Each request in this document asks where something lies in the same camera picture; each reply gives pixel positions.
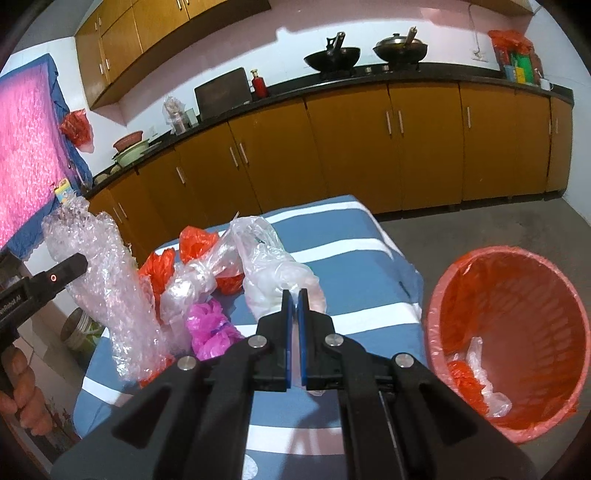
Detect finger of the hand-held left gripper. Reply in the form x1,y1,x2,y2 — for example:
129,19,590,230
59,254,88,287

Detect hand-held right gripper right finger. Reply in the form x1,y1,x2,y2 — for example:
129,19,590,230
297,288,539,480

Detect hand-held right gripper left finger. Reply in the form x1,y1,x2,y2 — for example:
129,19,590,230
51,288,294,480

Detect large clear bubble wrap sheet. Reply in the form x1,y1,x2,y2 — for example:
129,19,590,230
41,198,192,381

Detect white translucent plastic bag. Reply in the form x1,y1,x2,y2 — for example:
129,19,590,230
228,215,329,324

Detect small red plastic bag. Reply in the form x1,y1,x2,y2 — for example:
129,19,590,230
137,248,177,319
215,274,245,295
445,360,490,414

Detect magenta plastic bag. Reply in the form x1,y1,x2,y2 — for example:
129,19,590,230
185,299,245,361

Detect clear plastic bag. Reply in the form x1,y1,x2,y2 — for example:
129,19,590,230
159,231,243,356

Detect red plastic waste basket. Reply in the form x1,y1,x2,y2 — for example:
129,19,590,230
424,246,583,445

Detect person's left hand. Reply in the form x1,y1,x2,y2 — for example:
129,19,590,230
0,344,49,437

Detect blue white striped cloth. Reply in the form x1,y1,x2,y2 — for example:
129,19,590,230
74,194,424,480

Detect green white basin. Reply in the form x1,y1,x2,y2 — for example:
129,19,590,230
113,141,153,167

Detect pink curtain with blue border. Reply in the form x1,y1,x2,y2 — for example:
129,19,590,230
0,53,93,259

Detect red plastic basin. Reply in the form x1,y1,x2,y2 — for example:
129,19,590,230
113,131,145,151

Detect hanging red plastic bag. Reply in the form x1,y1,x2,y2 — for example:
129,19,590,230
60,109,95,153

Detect small white plastic bag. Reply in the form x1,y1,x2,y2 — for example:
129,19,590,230
455,336,513,418

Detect clear bag with jar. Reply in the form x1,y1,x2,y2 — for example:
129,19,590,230
163,96,188,134

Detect wooden base cabinets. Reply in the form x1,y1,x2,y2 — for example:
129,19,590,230
88,78,573,259

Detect dark cutting board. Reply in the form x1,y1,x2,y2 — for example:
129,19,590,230
194,67,252,126

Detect black kitchen countertop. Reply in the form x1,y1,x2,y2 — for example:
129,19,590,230
88,65,575,195

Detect red thermos bottle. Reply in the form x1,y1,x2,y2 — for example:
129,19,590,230
250,69,270,99

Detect gas stove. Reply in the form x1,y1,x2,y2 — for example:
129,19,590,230
318,62,423,77

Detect black wok with lid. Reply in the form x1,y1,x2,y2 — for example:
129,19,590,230
372,27,429,65

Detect green box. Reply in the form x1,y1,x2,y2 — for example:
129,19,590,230
503,53,542,86

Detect red bag on countertop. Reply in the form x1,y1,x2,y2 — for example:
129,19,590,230
488,30,536,70

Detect wooden wall cabinets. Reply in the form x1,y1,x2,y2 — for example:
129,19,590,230
74,0,271,110

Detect black wok with handle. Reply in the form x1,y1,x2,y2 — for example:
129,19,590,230
303,31,362,72

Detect small wooden wall cabinet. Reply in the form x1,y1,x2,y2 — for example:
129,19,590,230
489,0,546,14

